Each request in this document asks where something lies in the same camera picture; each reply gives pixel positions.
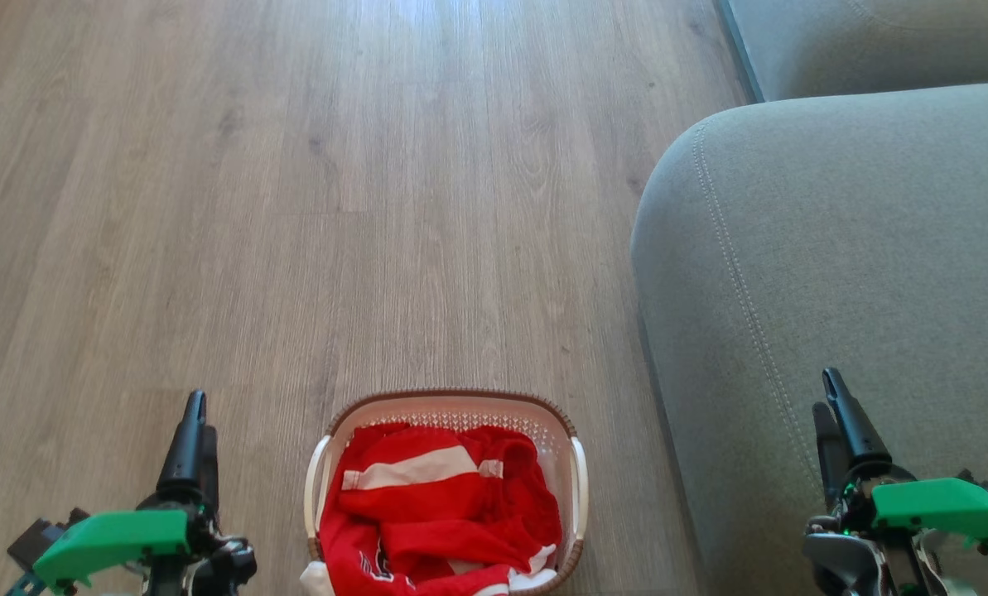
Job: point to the grey fabric sofa seat cushion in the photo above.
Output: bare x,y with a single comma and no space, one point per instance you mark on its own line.
874,41

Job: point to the red printed shirt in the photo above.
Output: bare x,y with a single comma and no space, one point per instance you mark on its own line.
436,513

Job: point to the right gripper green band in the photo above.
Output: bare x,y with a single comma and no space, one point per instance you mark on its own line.
932,505

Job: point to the white laundry basket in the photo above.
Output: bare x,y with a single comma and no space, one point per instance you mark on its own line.
556,463

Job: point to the grey fabric sofa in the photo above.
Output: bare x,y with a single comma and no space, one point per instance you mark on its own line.
841,265

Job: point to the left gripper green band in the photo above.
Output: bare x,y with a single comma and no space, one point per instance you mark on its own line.
113,538

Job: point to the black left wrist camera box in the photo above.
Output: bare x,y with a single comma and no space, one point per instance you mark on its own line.
38,542

